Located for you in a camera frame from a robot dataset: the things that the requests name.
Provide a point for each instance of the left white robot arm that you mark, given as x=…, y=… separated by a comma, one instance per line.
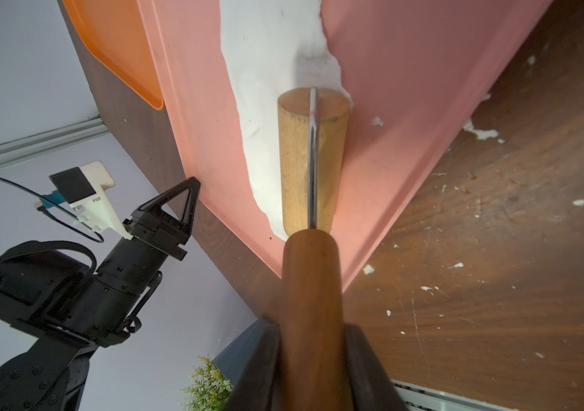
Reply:
x=36, y=278

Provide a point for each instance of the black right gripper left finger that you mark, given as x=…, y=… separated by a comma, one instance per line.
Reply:
x=255, y=388

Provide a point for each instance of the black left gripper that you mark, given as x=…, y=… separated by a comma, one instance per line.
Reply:
x=99, y=305

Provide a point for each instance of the pink silicone mat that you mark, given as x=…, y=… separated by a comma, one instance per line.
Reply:
x=416, y=71

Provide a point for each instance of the orange plastic tray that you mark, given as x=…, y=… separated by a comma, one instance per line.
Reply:
x=113, y=32

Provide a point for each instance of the white dough lump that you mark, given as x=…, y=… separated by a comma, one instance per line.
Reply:
x=271, y=47

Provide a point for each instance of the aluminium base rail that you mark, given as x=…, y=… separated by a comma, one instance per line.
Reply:
x=422, y=398

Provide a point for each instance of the small green potted plant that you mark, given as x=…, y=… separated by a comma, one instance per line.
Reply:
x=213, y=381

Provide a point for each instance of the wooden rolling pin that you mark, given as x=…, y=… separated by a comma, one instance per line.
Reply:
x=312, y=128

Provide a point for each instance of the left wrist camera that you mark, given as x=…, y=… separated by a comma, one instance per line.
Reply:
x=84, y=189

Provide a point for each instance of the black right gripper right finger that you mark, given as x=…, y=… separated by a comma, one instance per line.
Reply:
x=371, y=388

